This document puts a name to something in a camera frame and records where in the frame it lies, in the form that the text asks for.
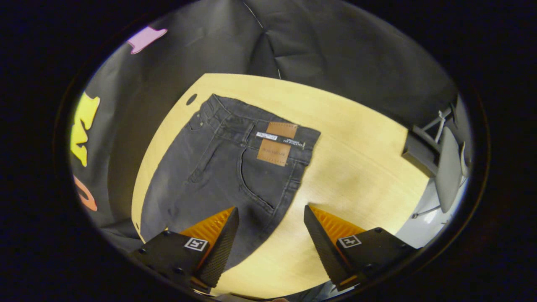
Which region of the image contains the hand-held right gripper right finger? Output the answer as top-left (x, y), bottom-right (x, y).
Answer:
top-left (303, 205), bottom-right (421, 292)

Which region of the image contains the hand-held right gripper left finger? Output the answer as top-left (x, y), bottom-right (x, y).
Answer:
top-left (130, 206), bottom-right (240, 294)

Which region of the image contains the person's clothing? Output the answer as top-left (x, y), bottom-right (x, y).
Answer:
top-left (289, 281), bottom-right (338, 301)

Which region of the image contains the black backdrop cloth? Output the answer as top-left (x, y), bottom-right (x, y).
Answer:
top-left (69, 0), bottom-right (458, 229)

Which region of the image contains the grey chair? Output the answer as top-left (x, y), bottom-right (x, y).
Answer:
top-left (402, 96), bottom-right (472, 219)

